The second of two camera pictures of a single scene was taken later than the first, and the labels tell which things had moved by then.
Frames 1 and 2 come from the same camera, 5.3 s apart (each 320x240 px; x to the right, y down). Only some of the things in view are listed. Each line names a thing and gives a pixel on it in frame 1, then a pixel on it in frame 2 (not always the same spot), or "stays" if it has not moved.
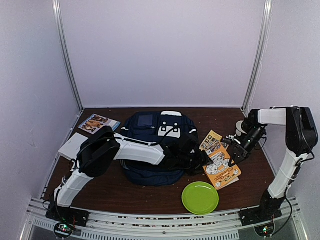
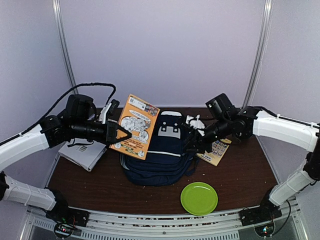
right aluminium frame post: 259,53 stays
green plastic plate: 200,198 stays
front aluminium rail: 222,225 stays
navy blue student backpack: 153,126 stays
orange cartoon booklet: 220,173 → 140,119
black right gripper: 241,152 → 198,142
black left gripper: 202,156 → 111,127
